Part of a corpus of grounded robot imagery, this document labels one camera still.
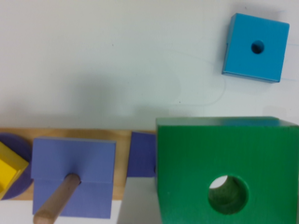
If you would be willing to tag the periwinkle square block middle peg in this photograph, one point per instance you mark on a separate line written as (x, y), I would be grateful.
(92, 160)

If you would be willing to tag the dark purple round disc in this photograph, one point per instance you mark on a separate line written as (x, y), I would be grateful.
(23, 149)

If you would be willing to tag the wooden peg middle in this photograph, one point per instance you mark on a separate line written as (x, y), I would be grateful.
(55, 204)

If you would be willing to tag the dark purple square block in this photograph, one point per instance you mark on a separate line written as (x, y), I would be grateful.
(142, 156)

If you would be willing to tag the wooden peg base board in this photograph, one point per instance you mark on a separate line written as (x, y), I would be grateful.
(122, 137)

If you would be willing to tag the green square block with hole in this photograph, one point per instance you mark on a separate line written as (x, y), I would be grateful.
(227, 170)

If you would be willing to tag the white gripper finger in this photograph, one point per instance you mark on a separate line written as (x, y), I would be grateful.
(140, 202)

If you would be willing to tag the yellow small square block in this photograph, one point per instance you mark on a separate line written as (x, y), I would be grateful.
(11, 167)

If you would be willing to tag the blue square block with hole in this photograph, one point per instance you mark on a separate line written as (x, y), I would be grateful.
(255, 48)

